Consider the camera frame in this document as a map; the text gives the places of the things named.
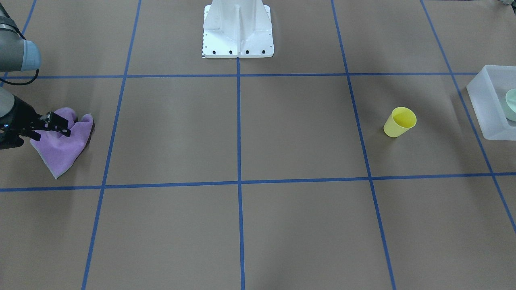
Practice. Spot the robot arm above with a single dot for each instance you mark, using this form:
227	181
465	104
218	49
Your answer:
17	54

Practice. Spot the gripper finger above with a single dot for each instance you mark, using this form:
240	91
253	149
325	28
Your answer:
53	120
35	135

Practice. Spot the mint green bowl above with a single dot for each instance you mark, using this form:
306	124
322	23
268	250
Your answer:
509	105

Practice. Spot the yellow plastic cup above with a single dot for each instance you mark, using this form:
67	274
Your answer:
399	121

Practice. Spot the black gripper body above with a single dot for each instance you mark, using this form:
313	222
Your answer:
19	114

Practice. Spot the clear plastic box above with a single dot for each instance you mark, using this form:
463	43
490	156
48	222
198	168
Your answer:
487	92

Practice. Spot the purple cloth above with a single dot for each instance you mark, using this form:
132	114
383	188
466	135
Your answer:
59	152

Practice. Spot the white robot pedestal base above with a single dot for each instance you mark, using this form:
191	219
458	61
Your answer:
237	29

